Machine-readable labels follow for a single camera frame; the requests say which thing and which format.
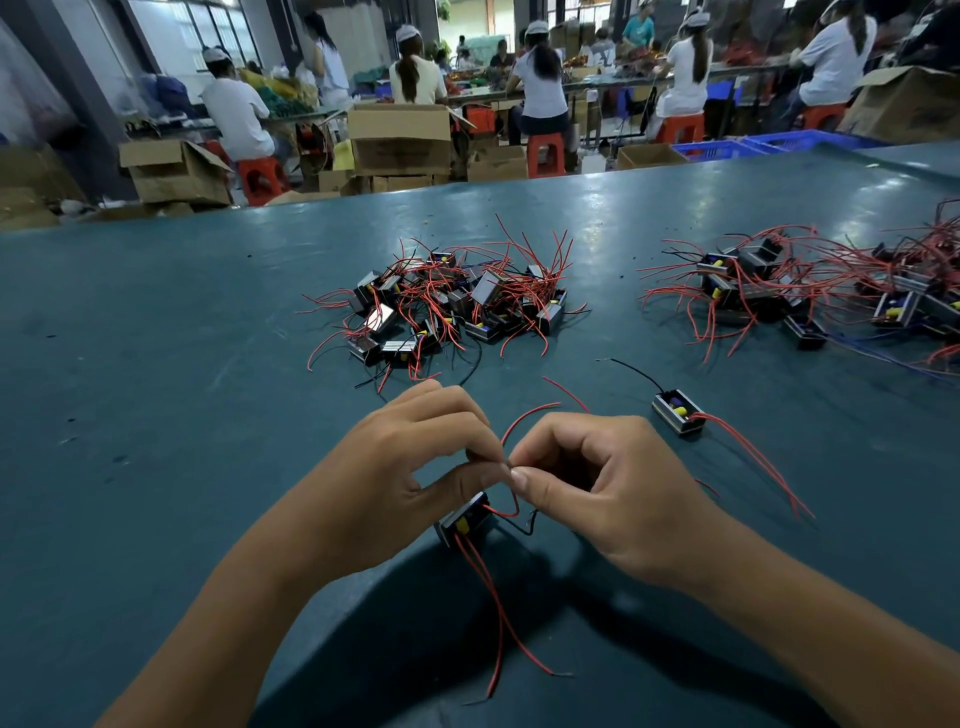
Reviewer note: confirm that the person's left hand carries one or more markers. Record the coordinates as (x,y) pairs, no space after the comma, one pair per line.
(390,488)

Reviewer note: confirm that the person's right hand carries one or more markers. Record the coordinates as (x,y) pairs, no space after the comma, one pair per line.
(630,495)

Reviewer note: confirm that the person's right forearm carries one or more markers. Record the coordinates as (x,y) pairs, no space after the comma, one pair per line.
(833,645)

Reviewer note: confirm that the person's left forearm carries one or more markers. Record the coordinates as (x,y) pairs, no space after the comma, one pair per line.
(203,653)

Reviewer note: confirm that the shallow cardboard box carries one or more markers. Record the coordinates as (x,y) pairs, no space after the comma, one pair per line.
(653,155)

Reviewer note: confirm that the low cardboard box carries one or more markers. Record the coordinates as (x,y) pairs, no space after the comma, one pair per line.
(497,162)

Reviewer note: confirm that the large closed cardboard box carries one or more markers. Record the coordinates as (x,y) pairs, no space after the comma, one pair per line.
(401,138)

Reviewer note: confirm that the blue plastic crate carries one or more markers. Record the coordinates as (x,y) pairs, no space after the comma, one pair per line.
(720,149)
(818,140)

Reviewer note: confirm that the open cardboard box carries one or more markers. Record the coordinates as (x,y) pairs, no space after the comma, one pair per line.
(176,171)

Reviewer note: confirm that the tilted cardboard box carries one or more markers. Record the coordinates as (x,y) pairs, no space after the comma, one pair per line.
(903,102)

